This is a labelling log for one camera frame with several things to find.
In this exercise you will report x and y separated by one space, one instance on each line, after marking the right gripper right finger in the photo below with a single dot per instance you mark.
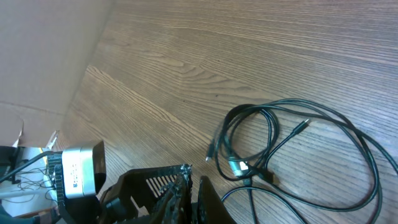
210 209

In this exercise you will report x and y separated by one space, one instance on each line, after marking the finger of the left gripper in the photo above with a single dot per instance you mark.
135 189

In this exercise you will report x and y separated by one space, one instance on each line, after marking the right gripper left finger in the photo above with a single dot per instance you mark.
175 206

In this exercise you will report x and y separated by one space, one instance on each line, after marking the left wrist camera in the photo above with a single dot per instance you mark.
79 171

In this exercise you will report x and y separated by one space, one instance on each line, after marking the brown cardboard wall panel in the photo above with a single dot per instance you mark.
45 49

